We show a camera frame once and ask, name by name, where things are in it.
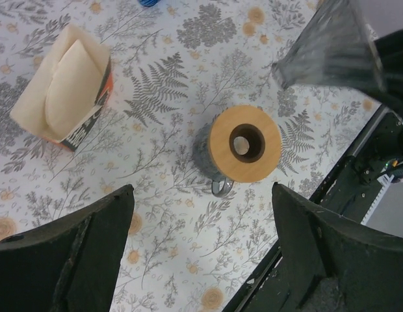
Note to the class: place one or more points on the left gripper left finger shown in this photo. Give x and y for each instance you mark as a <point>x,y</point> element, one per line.
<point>69,264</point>

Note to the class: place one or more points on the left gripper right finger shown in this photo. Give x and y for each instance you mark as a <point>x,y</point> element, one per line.
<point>334,263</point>

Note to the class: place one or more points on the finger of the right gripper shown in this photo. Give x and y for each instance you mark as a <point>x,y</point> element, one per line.
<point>390,50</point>

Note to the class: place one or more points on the grey glass mug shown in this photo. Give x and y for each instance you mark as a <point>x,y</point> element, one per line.
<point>220,184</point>

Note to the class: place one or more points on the coffee filter box orange black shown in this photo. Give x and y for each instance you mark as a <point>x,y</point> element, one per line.
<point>64,99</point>

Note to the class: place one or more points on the blue plastic dripper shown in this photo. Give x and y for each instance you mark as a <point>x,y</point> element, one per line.
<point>148,3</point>

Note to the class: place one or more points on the floral tablecloth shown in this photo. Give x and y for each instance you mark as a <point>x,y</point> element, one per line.
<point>176,66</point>

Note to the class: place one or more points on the white cable duct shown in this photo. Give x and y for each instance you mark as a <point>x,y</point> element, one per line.
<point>385,182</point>

